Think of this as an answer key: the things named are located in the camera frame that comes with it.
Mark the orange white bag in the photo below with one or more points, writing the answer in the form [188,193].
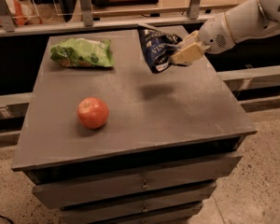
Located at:
[22,14]

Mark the grey drawer cabinet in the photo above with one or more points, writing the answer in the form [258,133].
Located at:
[179,130]

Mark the blue chip bag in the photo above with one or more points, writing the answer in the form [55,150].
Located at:
[157,48]

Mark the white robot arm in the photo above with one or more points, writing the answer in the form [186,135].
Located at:
[249,20]

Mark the top drawer knob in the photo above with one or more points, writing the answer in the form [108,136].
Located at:
[145,185]

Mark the metal railing frame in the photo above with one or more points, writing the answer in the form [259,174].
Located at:
[82,16]

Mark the green chip bag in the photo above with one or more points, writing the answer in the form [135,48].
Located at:
[82,52]

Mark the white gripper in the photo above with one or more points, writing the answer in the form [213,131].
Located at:
[214,34]

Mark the red apple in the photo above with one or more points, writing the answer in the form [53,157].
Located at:
[92,113]

